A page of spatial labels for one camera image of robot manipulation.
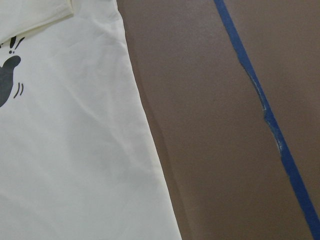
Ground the cream long-sleeve cat shirt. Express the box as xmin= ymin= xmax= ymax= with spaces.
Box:
xmin=0 ymin=0 xmax=181 ymax=240

